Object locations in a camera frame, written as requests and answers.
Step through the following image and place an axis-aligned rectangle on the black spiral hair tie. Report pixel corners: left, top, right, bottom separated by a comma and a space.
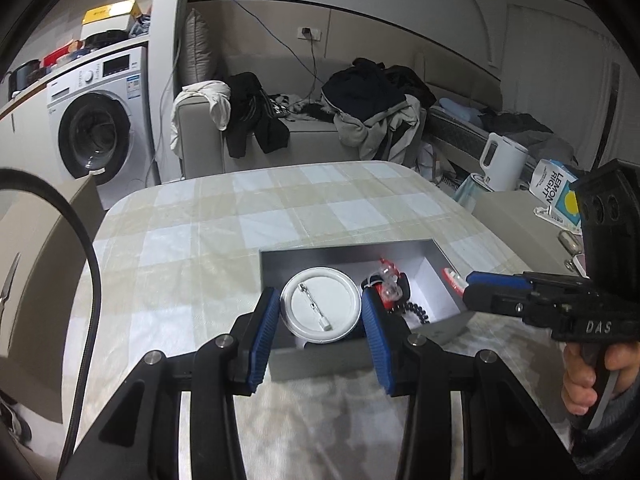
399, 299, 432, 325

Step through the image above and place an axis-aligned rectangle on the red clear hair clip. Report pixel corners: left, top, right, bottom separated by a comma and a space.
361, 258, 408, 312

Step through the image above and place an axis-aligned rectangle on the right human hand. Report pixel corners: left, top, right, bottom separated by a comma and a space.
561, 340, 640, 417

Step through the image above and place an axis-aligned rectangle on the grey open box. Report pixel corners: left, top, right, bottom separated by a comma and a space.
259, 240, 473, 382

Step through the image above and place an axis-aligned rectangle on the lemon drink carton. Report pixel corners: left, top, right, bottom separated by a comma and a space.
529, 159, 582, 232

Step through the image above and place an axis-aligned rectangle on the checkered beige tablecloth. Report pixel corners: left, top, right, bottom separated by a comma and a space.
60, 160, 576, 480

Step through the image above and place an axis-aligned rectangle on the white electric kettle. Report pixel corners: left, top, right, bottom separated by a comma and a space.
478, 132, 528, 192

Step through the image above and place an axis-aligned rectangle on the grey sofa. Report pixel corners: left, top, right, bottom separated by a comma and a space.
180, 48, 502, 179

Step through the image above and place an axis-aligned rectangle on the dark clothes pile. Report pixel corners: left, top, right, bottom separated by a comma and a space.
321, 58, 436, 167

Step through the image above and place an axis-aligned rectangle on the black jacket on sofa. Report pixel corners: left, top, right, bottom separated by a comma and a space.
224, 72, 290, 158

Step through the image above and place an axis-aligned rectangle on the white garment on armrest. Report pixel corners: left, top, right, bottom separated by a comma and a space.
170, 80, 231, 159

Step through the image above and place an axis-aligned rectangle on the white washing machine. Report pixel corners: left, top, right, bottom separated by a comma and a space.
47, 44, 158, 210

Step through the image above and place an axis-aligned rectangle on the grey striped cushion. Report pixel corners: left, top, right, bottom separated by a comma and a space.
178, 9, 216, 86

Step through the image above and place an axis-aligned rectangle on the black cooking pot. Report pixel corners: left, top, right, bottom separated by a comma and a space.
9, 60, 40, 96

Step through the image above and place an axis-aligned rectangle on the yellow cardboard box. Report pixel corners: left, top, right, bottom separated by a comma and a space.
82, 0, 142, 25

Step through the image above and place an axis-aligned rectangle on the black cable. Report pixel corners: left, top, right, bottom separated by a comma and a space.
0, 168, 103, 480

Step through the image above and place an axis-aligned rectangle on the wall power socket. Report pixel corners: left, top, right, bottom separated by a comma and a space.
296, 26, 322, 42

